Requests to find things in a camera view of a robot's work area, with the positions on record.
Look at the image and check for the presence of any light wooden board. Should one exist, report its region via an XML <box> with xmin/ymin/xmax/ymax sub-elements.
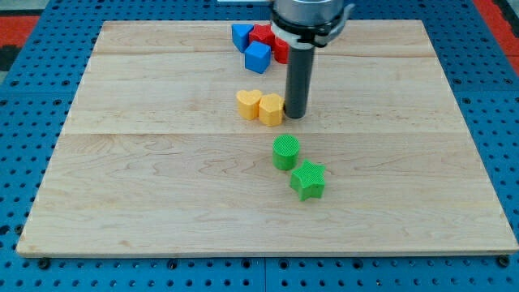
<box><xmin>17</xmin><ymin>20</ymin><xmax>518</xmax><ymax>258</ymax></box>

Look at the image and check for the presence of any blue triangle block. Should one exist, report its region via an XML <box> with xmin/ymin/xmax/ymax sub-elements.
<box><xmin>231</xmin><ymin>24</ymin><xmax>254</xmax><ymax>53</ymax></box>

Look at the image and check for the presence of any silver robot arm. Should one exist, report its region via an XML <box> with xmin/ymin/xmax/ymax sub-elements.
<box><xmin>271</xmin><ymin>0</ymin><xmax>355</xmax><ymax>119</ymax></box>

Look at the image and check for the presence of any red star block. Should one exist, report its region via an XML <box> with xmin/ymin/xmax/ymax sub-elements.
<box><xmin>248</xmin><ymin>24</ymin><xmax>275</xmax><ymax>49</ymax></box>

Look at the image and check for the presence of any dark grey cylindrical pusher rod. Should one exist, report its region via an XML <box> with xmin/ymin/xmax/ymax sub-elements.
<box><xmin>285</xmin><ymin>47</ymin><xmax>315</xmax><ymax>119</ymax></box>

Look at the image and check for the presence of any yellow pentagon block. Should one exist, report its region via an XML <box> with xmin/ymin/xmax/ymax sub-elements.
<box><xmin>259</xmin><ymin>93</ymin><xmax>285</xmax><ymax>127</ymax></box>

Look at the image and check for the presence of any green circle block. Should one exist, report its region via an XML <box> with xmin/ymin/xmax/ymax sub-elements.
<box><xmin>272</xmin><ymin>134</ymin><xmax>300</xmax><ymax>170</ymax></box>

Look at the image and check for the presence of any blue cube block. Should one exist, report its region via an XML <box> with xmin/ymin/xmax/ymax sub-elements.
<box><xmin>244</xmin><ymin>41</ymin><xmax>272</xmax><ymax>74</ymax></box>

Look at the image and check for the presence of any yellow heart block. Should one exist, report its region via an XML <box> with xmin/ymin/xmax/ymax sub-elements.
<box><xmin>236</xmin><ymin>89</ymin><xmax>263</xmax><ymax>120</ymax></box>

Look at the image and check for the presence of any green star block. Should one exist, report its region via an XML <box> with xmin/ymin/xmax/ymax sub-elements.
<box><xmin>290</xmin><ymin>159</ymin><xmax>326</xmax><ymax>201</ymax></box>

